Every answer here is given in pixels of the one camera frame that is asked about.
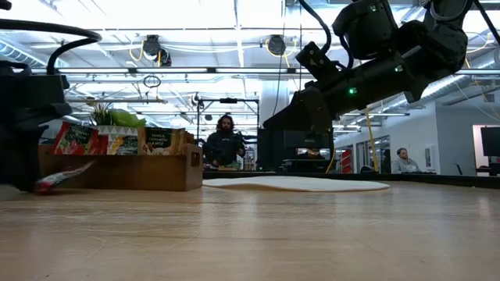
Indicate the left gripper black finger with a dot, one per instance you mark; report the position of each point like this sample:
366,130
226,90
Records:
19,156

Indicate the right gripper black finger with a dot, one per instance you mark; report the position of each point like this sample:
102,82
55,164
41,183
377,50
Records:
291,117

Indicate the red strawberry tea packet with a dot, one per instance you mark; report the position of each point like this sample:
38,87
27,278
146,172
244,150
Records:
58,177
78,138

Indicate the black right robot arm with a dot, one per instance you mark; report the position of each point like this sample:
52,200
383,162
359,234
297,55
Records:
422,35

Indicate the black monitor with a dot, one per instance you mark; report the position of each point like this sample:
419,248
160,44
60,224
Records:
304,140

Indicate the white round placemat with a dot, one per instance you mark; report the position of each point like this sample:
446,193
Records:
297,184

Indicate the person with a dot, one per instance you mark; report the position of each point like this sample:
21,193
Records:
223,146
404,164

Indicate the succulent in patterned white pot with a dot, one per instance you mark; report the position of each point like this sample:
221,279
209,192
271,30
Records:
125,119

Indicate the wooden three-compartment tray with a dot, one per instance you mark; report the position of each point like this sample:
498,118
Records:
136,171

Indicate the black television screen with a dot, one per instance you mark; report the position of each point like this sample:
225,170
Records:
491,141

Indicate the black camera rig frame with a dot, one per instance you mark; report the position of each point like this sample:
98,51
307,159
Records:
228,100

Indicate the silver ventilation duct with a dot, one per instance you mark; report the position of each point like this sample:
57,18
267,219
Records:
441,87

